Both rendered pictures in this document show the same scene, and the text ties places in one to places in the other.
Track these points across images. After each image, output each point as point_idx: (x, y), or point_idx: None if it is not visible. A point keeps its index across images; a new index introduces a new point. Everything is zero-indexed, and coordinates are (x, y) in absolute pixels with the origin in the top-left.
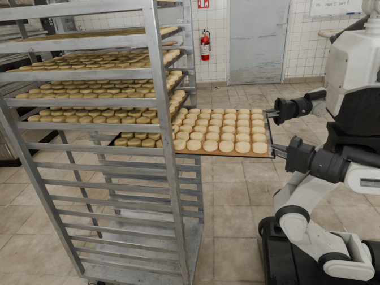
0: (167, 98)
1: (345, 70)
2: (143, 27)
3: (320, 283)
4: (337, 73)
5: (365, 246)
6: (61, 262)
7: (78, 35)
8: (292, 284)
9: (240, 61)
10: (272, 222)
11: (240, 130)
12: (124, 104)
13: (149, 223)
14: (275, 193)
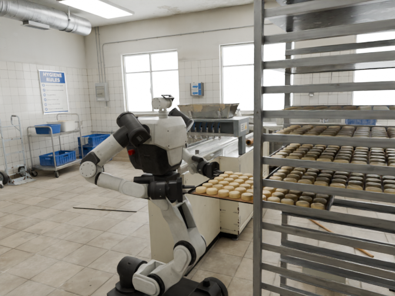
0: None
1: (186, 132)
2: (314, 111)
3: (177, 289)
4: (180, 137)
5: (141, 265)
6: None
7: (366, 107)
8: (200, 285)
9: None
10: None
11: (231, 178)
12: (314, 146)
13: (310, 249)
14: (194, 249)
